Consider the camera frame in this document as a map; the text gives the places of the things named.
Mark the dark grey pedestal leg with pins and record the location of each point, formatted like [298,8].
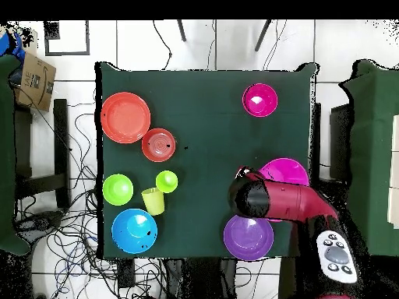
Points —
[40,219]

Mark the blue bowl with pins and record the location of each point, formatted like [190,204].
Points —
[131,230]

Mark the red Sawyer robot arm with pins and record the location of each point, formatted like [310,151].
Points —
[290,202]

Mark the small green bowl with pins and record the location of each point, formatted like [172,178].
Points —
[117,189]

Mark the yellow cup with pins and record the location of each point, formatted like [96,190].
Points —
[153,202]

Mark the small crimson pink bowl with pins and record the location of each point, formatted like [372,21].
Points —
[259,100]

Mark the large orange bowl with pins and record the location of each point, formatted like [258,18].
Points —
[125,117]

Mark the dark green tablecloth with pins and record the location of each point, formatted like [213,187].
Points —
[202,93]

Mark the cardboard box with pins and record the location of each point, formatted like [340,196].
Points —
[36,81]

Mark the black robot column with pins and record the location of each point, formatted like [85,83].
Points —
[202,280]

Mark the large magenta bowl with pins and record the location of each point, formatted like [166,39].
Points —
[285,171]

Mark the blue object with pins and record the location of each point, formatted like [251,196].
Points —
[12,46]

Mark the purple bowl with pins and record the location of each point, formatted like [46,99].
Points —
[248,238]

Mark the black power strip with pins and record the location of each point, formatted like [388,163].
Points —
[125,274]

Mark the green cloth side table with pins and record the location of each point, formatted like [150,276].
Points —
[6,155]
[374,124]

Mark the black square floor frame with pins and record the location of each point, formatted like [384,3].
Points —
[67,53]

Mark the lime green cup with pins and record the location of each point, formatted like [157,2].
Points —
[166,181]

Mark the black tripod leg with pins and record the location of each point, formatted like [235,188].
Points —
[181,31]
[262,35]

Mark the white box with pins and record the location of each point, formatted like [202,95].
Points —
[394,171]

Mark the black chair frame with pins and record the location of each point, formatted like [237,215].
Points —
[60,140]

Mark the small orange bowl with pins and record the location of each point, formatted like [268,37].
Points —
[158,144]

